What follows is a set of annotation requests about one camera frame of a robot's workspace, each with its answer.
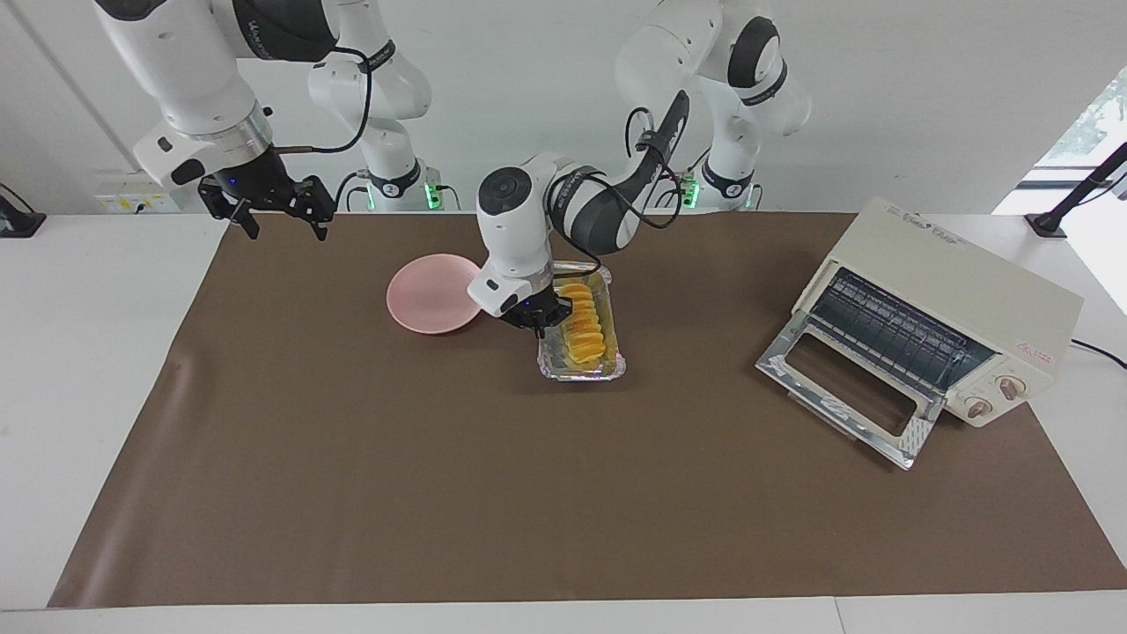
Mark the white wall power socket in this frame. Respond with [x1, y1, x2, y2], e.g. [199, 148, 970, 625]
[95, 170, 191, 215]

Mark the aluminium foil tray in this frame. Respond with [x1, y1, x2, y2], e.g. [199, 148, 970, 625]
[536, 261, 628, 383]

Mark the glass oven door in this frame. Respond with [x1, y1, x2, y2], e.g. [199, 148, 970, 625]
[755, 310, 947, 471]

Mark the metal oven wire rack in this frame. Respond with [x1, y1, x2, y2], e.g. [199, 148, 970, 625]
[806, 267, 1001, 402]

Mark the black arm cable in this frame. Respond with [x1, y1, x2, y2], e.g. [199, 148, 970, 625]
[264, 46, 375, 156]
[546, 106, 696, 262]

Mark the bright window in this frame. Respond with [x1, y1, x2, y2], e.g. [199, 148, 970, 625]
[1026, 69, 1127, 313]

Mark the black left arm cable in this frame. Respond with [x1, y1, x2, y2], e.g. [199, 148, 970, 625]
[546, 106, 696, 262]

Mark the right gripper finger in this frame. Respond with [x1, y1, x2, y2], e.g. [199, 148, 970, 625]
[284, 176, 338, 243]
[197, 176, 262, 241]

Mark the black angled pole stand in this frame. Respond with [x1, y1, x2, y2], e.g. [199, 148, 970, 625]
[1026, 141, 1127, 239]

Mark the pink round plate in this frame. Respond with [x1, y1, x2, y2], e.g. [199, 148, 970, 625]
[386, 254, 485, 335]

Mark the black oven power cable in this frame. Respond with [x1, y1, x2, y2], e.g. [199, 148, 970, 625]
[1070, 338, 1127, 371]

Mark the golden bread loaf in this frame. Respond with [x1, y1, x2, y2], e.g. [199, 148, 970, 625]
[558, 282, 608, 365]

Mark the brown table mat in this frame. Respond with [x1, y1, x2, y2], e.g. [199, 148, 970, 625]
[47, 210, 1127, 609]

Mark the small black clamp stand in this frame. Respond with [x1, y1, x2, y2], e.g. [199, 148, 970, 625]
[0, 182, 47, 239]

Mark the cream toaster oven body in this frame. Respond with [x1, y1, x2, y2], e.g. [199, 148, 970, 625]
[791, 196, 1086, 430]

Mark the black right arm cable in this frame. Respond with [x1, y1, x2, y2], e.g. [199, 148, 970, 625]
[264, 46, 375, 156]

